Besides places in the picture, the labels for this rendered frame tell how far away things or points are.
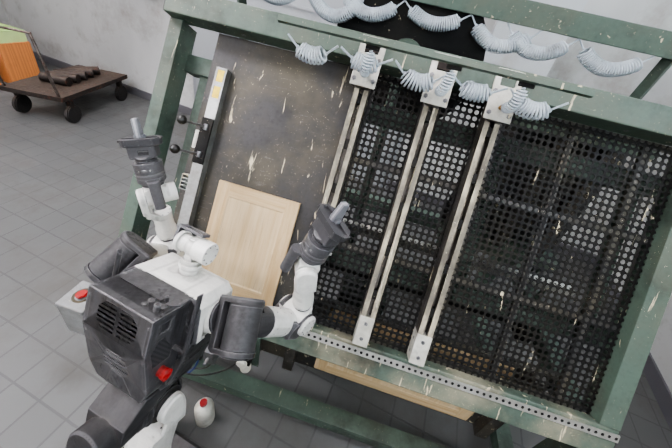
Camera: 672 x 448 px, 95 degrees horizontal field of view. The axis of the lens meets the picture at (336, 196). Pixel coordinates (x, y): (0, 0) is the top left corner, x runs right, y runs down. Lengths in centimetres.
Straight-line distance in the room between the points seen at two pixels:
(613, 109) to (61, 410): 289
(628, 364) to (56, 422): 264
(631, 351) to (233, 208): 167
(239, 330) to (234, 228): 63
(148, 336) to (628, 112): 163
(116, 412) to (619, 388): 171
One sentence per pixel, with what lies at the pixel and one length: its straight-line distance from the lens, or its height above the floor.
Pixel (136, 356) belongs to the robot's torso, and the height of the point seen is 132.
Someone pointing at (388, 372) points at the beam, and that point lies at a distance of 148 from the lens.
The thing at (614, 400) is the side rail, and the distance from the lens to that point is 178.
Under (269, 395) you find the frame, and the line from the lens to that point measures 207.
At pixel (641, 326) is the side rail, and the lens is 171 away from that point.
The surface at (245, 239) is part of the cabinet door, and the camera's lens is 142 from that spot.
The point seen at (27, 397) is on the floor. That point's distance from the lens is 257.
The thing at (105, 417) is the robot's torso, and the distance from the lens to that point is 116.
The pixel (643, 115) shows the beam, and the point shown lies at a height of 192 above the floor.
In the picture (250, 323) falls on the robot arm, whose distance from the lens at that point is 89.
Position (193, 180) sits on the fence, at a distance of 148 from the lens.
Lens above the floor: 210
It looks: 34 degrees down
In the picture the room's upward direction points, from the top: 13 degrees clockwise
